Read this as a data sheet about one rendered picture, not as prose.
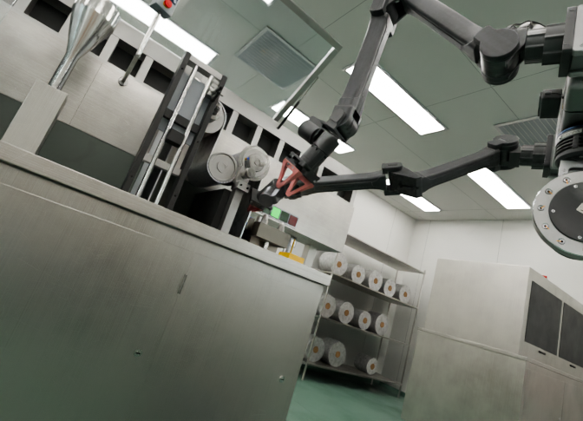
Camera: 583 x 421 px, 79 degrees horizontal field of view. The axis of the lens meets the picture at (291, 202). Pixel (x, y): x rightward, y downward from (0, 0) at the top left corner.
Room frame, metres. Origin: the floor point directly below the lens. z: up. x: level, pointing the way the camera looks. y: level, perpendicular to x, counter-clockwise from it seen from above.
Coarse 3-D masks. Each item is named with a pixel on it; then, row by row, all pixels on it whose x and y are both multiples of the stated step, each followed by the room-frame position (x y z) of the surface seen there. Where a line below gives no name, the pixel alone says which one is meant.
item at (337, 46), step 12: (288, 0) 1.28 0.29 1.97; (300, 12) 1.32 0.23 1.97; (312, 24) 1.36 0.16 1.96; (324, 36) 1.41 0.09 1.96; (336, 48) 1.45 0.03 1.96; (324, 60) 1.50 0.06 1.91; (312, 72) 1.56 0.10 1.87; (312, 84) 1.61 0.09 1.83; (288, 108) 1.72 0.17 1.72; (276, 120) 1.78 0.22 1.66
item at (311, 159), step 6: (312, 144) 0.90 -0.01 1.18; (306, 150) 0.90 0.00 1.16; (312, 150) 0.89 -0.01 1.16; (294, 156) 0.89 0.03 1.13; (300, 156) 0.91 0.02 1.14; (306, 156) 0.89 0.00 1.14; (312, 156) 0.89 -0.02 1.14; (318, 156) 0.89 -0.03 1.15; (324, 156) 0.90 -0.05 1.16; (300, 162) 0.87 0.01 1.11; (306, 162) 0.89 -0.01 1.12; (312, 162) 0.89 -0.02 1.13; (318, 162) 0.90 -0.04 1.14; (300, 168) 0.92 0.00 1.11; (306, 168) 0.89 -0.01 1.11; (312, 168) 0.90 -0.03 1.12; (318, 180) 0.95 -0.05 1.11
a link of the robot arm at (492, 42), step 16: (400, 0) 0.84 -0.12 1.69; (416, 0) 0.78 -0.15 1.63; (432, 0) 0.75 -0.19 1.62; (400, 16) 0.86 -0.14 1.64; (416, 16) 0.80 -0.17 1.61; (432, 16) 0.75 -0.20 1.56; (448, 16) 0.72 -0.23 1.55; (448, 32) 0.73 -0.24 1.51; (464, 32) 0.70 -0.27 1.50; (480, 32) 0.65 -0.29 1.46; (496, 32) 0.63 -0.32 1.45; (512, 32) 0.61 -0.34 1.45; (464, 48) 0.71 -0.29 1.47; (480, 48) 0.65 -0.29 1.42; (496, 48) 0.63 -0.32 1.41; (512, 48) 0.61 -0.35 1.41; (480, 64) 0.72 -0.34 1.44; (496, 80) 0.69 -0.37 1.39
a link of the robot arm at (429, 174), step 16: (496, 144) 1.04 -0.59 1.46; (512, 144) 1.03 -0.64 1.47; (464, 160) 1.07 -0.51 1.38; (480, 160) 1.05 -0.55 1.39; (496, 160) 1.07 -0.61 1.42; (400, 176) 1.08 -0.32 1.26; (416, 176) 1.04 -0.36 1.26; (432, 176) 1.05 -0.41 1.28; (448, 176) 1.06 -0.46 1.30; (400, 192) 1.12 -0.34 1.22; (416, 192) 1.07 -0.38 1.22
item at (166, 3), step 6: (156, 0) 1.10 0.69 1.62; (162, 0) 1.11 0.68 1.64; (168, 0) 1.11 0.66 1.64; (174, 0) 1.13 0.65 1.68; (150, 6) 1.13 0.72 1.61; (156, 6) 1.12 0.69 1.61; (162, 6) 1.11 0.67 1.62; (168, 6) 1.11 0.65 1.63; (174, 6) 1.14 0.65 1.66; (156, 12) 1.15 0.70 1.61; (162, 12) 1.14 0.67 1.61; (168, 12) 1.14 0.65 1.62
